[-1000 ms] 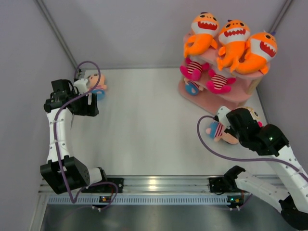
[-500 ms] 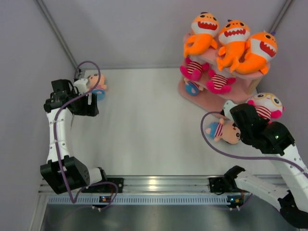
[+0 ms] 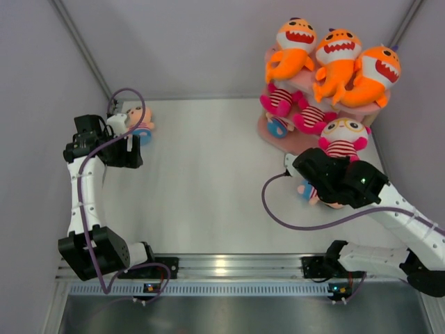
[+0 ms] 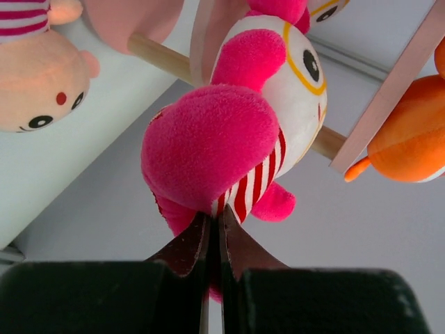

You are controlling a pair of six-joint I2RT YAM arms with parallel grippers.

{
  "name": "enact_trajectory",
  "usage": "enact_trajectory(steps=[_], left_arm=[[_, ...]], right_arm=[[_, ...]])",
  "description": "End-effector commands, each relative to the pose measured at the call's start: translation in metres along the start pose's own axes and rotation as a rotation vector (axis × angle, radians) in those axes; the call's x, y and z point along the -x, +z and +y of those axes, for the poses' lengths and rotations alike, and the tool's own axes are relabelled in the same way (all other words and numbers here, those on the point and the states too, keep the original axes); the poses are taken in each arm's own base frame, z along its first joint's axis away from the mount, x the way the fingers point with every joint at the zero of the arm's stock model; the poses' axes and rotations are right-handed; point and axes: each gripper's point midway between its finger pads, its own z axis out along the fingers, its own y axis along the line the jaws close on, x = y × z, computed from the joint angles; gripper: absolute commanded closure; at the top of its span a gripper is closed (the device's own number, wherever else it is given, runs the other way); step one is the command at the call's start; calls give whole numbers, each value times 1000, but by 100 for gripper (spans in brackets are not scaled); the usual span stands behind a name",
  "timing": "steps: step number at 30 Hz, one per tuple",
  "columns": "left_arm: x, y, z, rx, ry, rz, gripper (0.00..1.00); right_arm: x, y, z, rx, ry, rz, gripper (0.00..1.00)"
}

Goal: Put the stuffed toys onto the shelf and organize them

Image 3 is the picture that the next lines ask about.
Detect aluminium rail front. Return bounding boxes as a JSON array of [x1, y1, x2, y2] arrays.
[[97, 252, 324, 280]]

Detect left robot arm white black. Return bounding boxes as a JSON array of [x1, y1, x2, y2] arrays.
[[58, 113, 157, 281]]

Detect orange shark plush back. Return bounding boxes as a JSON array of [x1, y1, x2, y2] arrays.
[[265, 17, 317, 84]]

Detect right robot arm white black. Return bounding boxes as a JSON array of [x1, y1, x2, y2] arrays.
[[284, 148, 444, 298]]

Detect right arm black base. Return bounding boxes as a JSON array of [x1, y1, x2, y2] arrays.
[[301, 255, 364, 280]]

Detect pink panda plush on shelf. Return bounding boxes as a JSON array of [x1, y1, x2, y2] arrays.
[[259, 81, 303, 117]]

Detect aluminium frame post right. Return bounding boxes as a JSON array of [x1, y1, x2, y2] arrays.
[[387, 0, 426, 48]]

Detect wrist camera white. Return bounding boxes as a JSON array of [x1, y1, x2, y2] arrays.
[[284, 153, 298, 177], [106, 113, 131, 138]]

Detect pink three-tier shelf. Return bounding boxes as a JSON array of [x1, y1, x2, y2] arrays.
[[257, 68, 382, 154]]

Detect aluminium frame post left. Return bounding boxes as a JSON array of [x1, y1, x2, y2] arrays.
[[48, 0, 112, 100]]

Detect panda plush yellow glasses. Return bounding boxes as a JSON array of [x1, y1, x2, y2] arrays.
[[292, 98, 338, 135], [318, 118, 371, 161]]

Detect boy doll plush right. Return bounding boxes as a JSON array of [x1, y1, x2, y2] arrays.
[[297, 179, 343, 209]]

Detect aluminium frame post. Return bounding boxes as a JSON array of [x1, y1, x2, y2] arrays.
[[387, 0, 426, 48], [48, 0, 112, 100]]

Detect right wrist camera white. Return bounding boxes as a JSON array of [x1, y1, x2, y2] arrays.
[[284, 153, 298, 177]]

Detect boy doll plush left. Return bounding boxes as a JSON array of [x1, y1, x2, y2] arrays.
[[126, 106, 155, 146]]

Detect white slotted cable duct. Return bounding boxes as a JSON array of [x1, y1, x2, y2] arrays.
[[69, 280, 334, 296]]

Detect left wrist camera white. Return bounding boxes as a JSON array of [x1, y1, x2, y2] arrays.
[[106, 113, 131, 138]]

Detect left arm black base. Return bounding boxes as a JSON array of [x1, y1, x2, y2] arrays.
[[118, 256, 179, 280]]

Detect boy doll plush on shelf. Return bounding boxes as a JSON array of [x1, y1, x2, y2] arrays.
[[266, 112, 295, 138]]

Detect orange shark plush purple fin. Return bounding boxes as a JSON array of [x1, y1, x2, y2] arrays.
[[332, 45, 401, 109]]

